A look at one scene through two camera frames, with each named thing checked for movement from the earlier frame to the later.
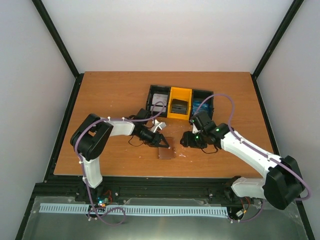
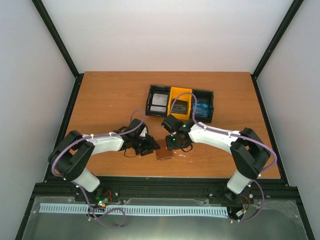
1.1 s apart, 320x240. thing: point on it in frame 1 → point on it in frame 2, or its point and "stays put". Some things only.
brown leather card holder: [166, 153] stays put
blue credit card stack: [204, 107] stays put
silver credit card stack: [158, 106] stays put
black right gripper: [188, 141] → [170, 146]
